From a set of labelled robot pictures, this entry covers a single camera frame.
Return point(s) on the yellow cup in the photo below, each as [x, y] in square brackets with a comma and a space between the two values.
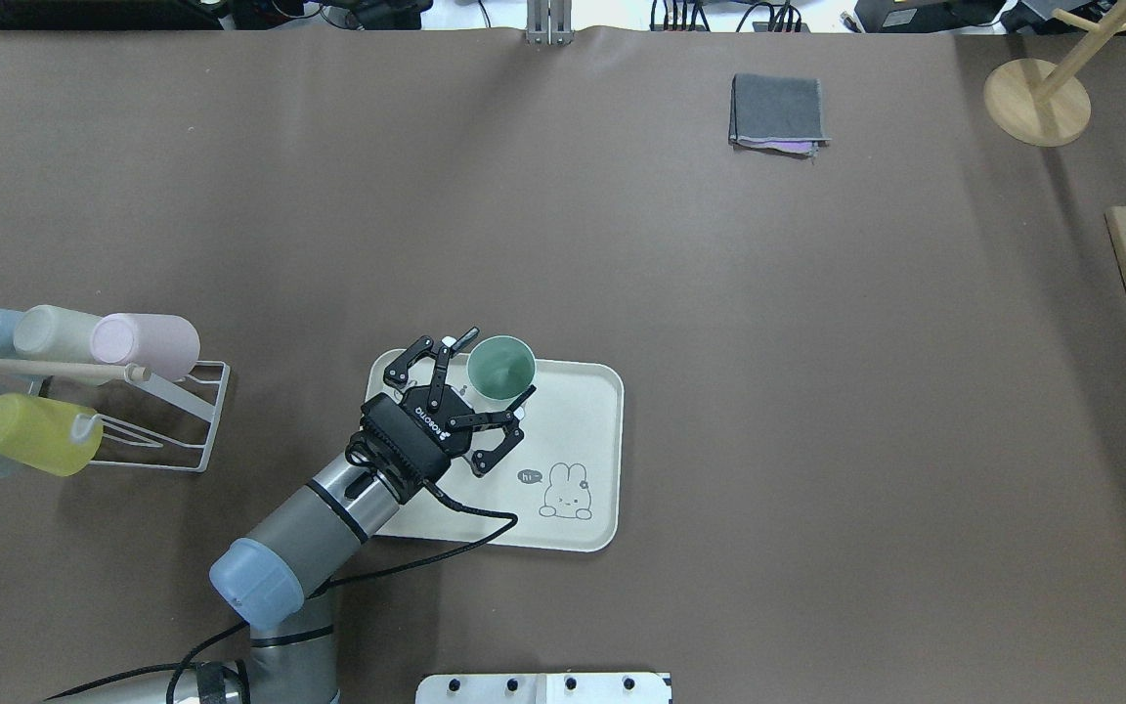
[51, 435]

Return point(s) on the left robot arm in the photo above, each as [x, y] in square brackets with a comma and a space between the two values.
[279, 577]

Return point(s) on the aluminium frame post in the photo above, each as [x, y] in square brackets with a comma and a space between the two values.
[549, 23]

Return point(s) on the pale green-white cup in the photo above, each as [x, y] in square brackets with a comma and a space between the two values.
[55, 334]

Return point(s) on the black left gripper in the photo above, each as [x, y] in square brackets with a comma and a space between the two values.
[431, 423]

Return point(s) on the green cup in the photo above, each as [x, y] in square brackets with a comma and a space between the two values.
[501, 367]

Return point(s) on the cream rabbit tray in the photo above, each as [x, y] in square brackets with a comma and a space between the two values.
[558, 489]

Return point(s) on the wooden mug tree stand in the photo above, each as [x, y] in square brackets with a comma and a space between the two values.
[1041, 103]

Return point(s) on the grey folded cloth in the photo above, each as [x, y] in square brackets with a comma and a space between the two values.
[777, 114]

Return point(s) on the pink cup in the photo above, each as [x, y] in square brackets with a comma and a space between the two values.
[168, 345]

